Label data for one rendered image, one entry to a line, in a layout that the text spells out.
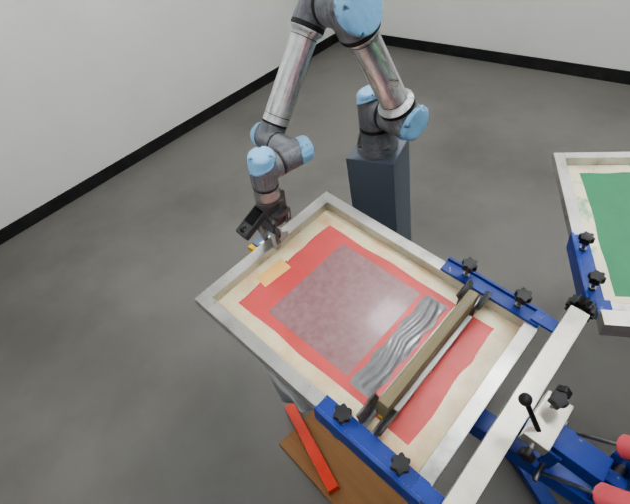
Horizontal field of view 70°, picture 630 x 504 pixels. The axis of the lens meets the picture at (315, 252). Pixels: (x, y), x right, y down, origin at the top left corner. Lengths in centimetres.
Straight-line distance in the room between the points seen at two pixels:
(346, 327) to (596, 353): 163
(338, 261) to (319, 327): 24
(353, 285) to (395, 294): 13
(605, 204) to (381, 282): 90
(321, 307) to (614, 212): 109
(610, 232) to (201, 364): 206
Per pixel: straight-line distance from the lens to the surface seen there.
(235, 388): 254
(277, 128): 133
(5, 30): 419
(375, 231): 145
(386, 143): 163
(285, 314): 131
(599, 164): 208
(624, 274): 166
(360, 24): 121
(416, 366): 113
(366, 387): 121
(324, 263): 141
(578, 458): 118
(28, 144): 434
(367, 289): 135
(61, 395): 305
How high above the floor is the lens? 211
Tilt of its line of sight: 44 degrees down
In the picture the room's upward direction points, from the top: 13 degrees counter-clockwise
